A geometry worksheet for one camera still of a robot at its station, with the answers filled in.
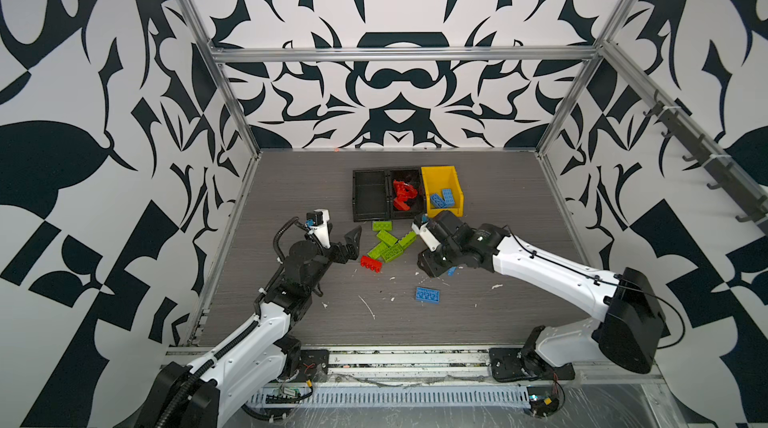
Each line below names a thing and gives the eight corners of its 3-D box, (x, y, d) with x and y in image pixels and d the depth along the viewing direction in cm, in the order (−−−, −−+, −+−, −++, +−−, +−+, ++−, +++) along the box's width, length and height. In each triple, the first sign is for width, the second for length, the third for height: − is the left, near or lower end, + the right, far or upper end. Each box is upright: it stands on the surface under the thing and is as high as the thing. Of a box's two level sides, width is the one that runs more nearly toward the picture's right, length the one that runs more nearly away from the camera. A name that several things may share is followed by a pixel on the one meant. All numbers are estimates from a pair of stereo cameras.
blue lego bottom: (414, 300, 87) (414, 297, 85) (415, 289, 89) (416, 286, 87) (439, 304, 86) (440, 302, 84) (440, 293, 88) (441, 291, 86)
